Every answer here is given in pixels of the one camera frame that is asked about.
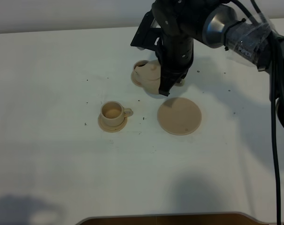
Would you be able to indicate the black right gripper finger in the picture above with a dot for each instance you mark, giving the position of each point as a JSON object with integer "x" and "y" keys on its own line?
{"x": 170, "y": 79}

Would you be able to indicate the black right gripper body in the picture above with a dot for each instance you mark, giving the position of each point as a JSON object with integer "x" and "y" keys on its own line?
{"x": 181, "y": 22}

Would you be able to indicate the beige ceramic teapot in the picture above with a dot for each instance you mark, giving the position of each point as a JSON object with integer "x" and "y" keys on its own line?
{"x": 150, "y": 76}

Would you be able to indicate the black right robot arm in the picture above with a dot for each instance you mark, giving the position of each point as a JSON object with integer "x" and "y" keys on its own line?
{"x": 215, "y": 24}

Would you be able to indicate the large beige teapot saucer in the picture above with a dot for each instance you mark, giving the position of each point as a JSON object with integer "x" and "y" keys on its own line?
{"x": 179, "y": 116}

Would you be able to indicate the far beige teacup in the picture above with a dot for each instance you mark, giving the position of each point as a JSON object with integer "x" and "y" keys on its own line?
{"x": 140, "y": 63}

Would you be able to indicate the beige teacup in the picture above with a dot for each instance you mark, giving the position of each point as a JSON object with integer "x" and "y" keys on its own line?
{"x": 140, "y": 63}
{"x": 114, "y": 114}

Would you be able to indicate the far small beige saucer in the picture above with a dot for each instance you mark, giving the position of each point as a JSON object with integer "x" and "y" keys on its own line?
{"x": 136, "y": 79}

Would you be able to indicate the small beige saucer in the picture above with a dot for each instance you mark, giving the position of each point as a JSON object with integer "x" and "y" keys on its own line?
{"x": 136, "y": 79}
{"x": 111, "y": 129}

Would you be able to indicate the near beige teacup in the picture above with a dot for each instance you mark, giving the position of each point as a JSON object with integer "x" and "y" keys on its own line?
{"x": 114, "y": 114}

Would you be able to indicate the near small beige saucer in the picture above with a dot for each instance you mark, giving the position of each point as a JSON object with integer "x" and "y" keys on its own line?
{"x": 111, "y": 129}

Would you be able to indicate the brown wooden board edge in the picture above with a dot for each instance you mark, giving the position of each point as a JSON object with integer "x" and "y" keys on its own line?
{"x": 198, "y": 219}

